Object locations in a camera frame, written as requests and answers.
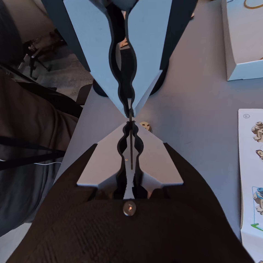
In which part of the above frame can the white cardboard box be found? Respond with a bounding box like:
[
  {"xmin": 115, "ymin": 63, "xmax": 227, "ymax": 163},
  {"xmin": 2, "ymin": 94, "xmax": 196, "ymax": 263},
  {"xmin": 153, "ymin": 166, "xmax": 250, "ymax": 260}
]
[{"xmin": 221, "ymin": 0, "xmax": 263, "ymax": 81}]

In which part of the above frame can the cluster of tan rubber rings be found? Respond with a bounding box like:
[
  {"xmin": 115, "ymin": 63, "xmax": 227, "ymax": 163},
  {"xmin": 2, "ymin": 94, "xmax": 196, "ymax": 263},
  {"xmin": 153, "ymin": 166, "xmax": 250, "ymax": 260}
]
[{"xmin": 243, "ymin": 0, "xmax": 263, "ymax": 9}]

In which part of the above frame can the grey desk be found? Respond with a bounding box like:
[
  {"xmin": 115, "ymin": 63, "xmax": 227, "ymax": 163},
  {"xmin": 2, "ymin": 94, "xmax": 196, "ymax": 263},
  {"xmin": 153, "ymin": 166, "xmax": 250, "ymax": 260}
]
[{"xmin": 0, "ymin": 6, "xmax": 263, "ymax": 263}]

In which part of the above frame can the illustrated instruction booklet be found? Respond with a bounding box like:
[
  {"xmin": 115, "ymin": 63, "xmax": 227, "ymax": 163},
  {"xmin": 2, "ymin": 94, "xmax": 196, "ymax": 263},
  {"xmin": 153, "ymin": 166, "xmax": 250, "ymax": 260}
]
[{"xmin": 238, "ymin": 108, "xmax": 263, "ymax": 263}]

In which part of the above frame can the round wooden disc with holes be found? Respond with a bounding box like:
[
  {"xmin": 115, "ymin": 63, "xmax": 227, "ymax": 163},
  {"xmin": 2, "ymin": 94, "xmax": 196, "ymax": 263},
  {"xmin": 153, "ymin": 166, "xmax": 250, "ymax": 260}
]
[{"xmin": 139, "ymin": 121, "xmax": 152, "ymax": 132}]

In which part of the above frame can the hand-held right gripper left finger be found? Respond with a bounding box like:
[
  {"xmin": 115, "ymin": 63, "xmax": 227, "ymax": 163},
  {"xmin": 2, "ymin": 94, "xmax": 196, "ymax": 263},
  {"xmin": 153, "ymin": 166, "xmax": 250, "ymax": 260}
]
[{"xmin": 77, "ymin": 121, "xmax": 131, "ymax": 199}]

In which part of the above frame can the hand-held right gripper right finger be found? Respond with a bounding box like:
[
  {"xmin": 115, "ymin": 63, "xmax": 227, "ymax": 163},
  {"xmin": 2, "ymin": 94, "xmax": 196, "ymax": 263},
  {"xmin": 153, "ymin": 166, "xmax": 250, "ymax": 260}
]
[{"xmin": 131, "ymin": 121, "xmax": 184, "ymax": 199}]

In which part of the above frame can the notched round wooden disc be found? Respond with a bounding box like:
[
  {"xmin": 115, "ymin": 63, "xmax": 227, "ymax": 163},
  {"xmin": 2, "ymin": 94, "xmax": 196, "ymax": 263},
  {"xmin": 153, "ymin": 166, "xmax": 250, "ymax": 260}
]
[{"xmin": 129, "ymin": 109, "xmax": 134, "ymax": 170}]

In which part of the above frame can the person's dark clothing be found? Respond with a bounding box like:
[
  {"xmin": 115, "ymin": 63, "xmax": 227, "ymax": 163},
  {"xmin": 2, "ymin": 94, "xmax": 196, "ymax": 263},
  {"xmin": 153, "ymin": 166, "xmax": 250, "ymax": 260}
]
[{"xmin": 0, "ymin": 64, "xmax": 82, "ymax": 237}]

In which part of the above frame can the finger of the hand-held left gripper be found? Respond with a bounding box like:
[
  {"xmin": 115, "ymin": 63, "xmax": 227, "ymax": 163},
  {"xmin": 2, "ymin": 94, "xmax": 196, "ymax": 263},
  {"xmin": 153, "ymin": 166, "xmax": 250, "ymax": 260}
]
[
  {"xmin": 125, "ymin": 0, "xmax": 172, "ymax": 118},
  {"xmin": 63, "ymin": 0, "xmax": 129, "ymax": 118}
]

